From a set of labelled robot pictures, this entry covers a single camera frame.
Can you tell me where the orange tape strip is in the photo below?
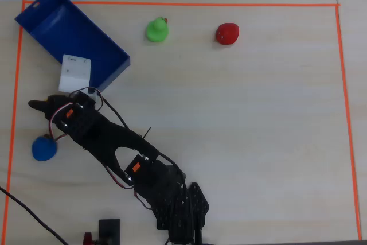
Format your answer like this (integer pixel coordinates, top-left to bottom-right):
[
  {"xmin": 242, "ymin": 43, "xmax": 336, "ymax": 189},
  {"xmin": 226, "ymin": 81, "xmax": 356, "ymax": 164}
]
[
  {"xmin": 22, "ymin": 0, "xmax": 341, "ymax": 8},
  {"xmin": 334, "ymin": 3, "xmax": 363, "ymax": 242},
  {"xmin": 1, "ymin": 0, "xmax": 27, "ymax": 245}
]

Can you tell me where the thick black cable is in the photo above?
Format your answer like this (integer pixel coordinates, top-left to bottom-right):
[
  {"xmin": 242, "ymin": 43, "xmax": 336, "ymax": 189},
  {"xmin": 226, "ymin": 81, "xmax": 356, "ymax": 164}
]
[{"xmin": 0, "ymin": 186, "xmax": 70, "ymax": 245}]

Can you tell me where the red white black servo wire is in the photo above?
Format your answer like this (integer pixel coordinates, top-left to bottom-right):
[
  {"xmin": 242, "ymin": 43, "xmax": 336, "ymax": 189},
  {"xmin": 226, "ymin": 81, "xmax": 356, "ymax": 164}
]
[{"xmin": 48, "ymin": 102, "xmax": 76, "ymax": 143}]

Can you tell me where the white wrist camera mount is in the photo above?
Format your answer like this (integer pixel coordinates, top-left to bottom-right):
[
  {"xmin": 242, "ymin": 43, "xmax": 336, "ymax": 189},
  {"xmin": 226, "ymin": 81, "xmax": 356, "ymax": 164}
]
[{"xmin": 58, "ymin": 54, "xmax": 92, "ymax": 93}]

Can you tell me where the red rubber duck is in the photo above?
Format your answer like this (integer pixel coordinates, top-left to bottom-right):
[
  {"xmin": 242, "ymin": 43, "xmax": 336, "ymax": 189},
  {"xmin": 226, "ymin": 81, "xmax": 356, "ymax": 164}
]
[{"xmin": 215, "ymin": 22, "xmax": 240, "ymax": 46}]

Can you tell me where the green rubber duck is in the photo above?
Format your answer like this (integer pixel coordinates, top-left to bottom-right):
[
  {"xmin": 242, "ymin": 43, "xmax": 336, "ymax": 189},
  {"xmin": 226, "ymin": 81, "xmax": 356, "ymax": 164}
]
[{"xmin": 145, "ymin": 17, "xmax": 169, "ymax": 42}]

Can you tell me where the blue rubber duck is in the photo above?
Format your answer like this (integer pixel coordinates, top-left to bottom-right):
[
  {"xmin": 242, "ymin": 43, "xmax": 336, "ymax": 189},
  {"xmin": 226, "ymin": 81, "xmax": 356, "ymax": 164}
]
[{"xmin": 31, "ymin": 134, "xmax": 58, "ymax": 162}]

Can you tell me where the blue plastic box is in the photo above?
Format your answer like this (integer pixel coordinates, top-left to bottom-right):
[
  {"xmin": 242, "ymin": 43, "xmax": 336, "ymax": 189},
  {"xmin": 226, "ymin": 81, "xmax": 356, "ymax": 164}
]
[{"xmin": 14, "ymin": 0, "xmax": 131, "ymax": 93}]

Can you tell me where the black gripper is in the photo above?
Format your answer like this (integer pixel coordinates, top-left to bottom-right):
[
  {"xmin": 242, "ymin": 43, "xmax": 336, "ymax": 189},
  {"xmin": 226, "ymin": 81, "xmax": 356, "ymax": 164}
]
[{"xmin": 28, "ymin": 91, "xmax": 101, "ymax": 146}]

